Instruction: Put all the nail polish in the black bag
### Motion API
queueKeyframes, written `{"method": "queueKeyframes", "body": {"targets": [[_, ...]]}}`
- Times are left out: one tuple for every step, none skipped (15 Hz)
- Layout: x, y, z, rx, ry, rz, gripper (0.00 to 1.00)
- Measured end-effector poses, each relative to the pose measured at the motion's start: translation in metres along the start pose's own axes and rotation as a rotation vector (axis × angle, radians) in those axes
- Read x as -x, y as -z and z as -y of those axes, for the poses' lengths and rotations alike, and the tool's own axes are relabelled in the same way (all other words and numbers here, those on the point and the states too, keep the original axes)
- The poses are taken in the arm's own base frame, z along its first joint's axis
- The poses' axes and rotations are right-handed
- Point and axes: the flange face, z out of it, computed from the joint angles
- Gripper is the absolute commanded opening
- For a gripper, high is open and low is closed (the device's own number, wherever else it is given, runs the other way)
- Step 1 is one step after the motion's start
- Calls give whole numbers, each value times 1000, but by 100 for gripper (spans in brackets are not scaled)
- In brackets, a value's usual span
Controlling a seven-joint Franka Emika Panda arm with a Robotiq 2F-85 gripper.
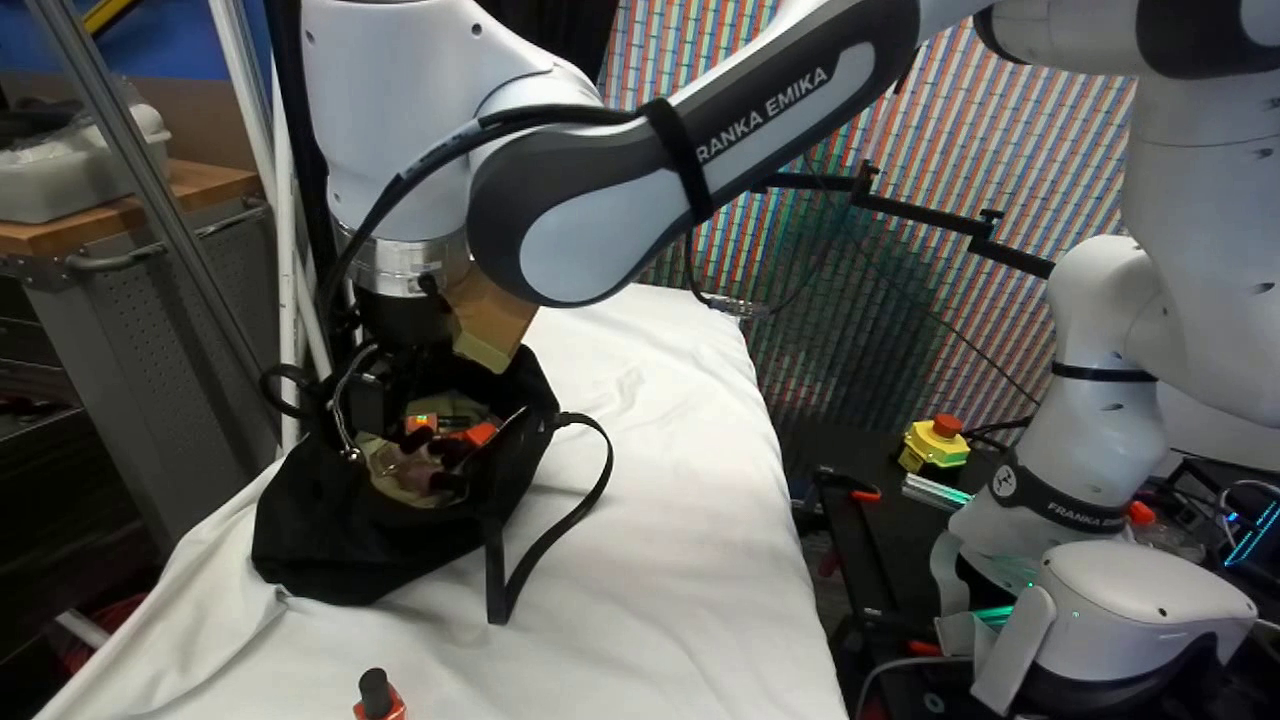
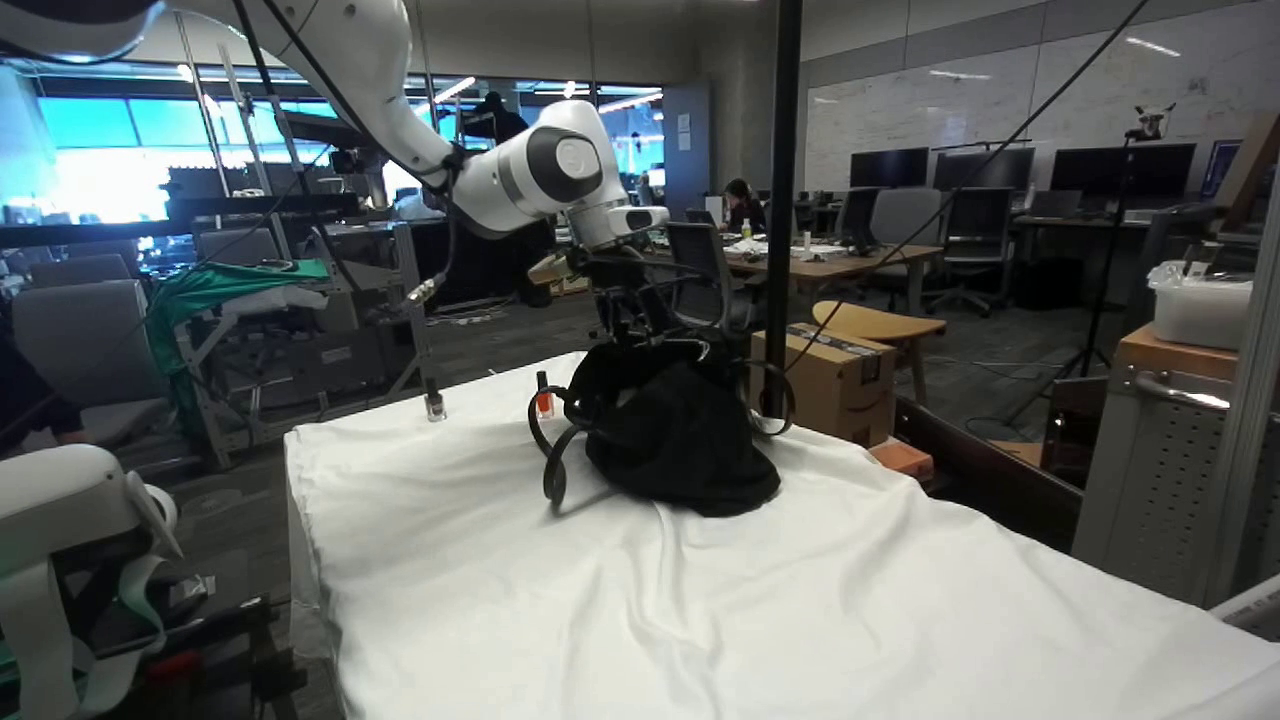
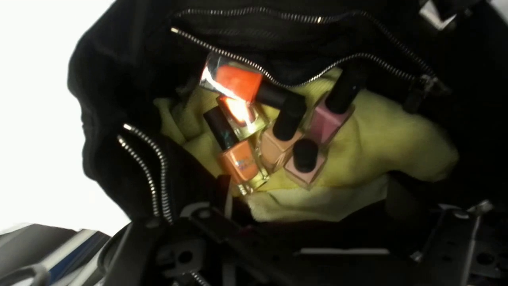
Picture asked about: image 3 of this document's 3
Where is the yellow cloth bag lining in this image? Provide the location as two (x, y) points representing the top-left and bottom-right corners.
(152, 65), (460, 224)

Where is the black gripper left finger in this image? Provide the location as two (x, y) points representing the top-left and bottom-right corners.
(101, 176), (298, 286)

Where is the pale pink nail polish bottle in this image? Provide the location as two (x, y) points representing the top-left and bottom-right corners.
(282, 133), (329, 191)

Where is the grey blue striped object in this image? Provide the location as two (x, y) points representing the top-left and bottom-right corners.
(0, 222), (115, 286)

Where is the peach nail polish bottle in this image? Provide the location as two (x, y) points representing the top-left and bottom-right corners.
(256, 97), (309, 171)

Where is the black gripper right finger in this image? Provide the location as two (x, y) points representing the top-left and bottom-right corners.
(406, 197), (508, 286)

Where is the white tablecloth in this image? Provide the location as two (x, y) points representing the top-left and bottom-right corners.
(0, 0), (508, 237)

